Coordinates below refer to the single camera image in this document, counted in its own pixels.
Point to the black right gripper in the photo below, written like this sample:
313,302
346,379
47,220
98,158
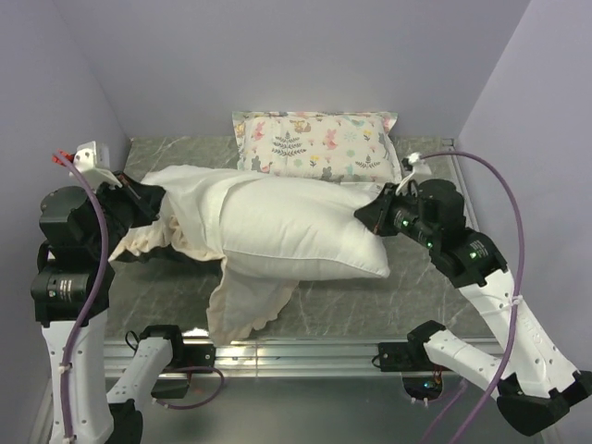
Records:
376,214

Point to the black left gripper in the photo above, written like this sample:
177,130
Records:
143,198

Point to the grey quilted plush pillowcase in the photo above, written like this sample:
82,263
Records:
163,239

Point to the plain white pillow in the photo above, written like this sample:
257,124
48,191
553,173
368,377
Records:
300,229

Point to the white pillow with cream ruffle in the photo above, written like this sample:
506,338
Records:
239,304

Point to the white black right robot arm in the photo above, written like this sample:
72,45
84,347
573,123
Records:
534,385

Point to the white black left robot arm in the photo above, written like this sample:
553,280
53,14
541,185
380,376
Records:
82,227

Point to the animal print patterned pillow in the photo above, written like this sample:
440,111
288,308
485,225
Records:
335,147

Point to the aluminium right side rail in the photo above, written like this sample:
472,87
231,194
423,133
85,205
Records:
469,177

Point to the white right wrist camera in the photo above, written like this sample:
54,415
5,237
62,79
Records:
418,171

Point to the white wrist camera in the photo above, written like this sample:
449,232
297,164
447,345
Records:
418,171
92,161

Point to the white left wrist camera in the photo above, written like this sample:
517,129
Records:
92,161

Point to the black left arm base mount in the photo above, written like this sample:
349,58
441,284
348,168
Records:
194,365

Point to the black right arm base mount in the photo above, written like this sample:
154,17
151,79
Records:
398,356

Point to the aluminium front rail frame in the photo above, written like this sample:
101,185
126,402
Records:
274,391

